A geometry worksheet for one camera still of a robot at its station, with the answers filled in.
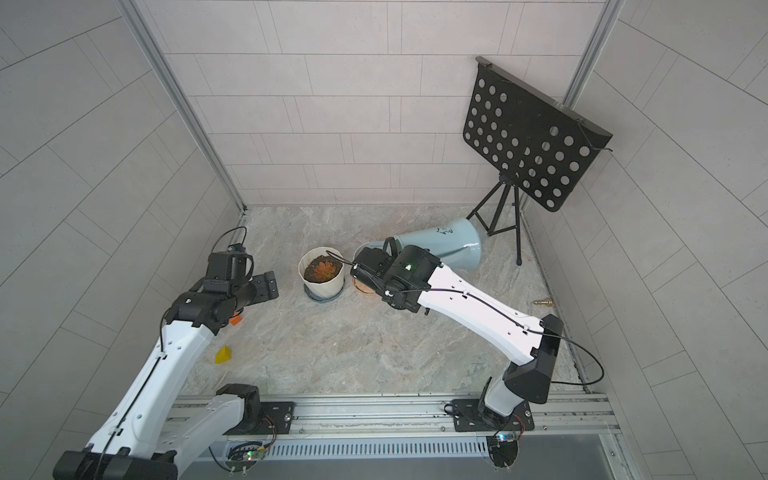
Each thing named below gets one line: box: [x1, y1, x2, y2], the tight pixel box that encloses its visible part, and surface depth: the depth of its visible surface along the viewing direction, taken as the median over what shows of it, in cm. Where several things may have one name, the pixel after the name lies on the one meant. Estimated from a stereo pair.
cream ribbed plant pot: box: [298, 246, 345, 301], surface depth 91 cm
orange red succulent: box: [314, 261, 336, 281], surface depth 89 cm
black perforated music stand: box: [462, 57, 613, 267], surface depth 75 cm
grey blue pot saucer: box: [303, 284, 344, 303], surface depth 92 cm
